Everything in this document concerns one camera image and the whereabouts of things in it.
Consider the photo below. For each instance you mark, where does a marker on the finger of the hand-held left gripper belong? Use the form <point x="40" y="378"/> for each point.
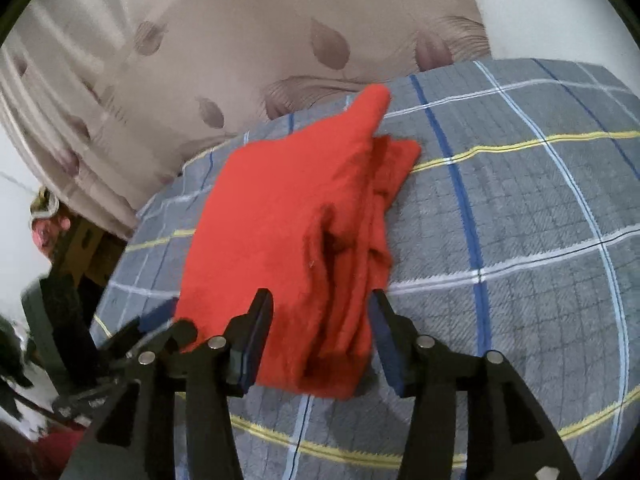
<point x="85" y="400"/>
<point x="155" y="316"/>

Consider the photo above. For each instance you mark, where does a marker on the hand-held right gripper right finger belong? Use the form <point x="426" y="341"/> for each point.
<point x="385" y="350"/>

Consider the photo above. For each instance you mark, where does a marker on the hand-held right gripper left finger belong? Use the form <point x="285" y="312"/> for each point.
<point x="252" y="355"/>

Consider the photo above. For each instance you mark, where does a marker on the red garment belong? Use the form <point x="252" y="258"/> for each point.
<point x="280" y="200"/>

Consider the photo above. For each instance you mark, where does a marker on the brown wooden furniture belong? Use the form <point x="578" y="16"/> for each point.
<point x="95" y="250"/>

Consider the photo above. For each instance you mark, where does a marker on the grey plaid bed sheet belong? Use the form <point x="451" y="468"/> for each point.
<point x="525" y="210"/>

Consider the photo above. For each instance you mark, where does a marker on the beige leaf print curtain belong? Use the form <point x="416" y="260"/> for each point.
<point x="225" y="60"/>

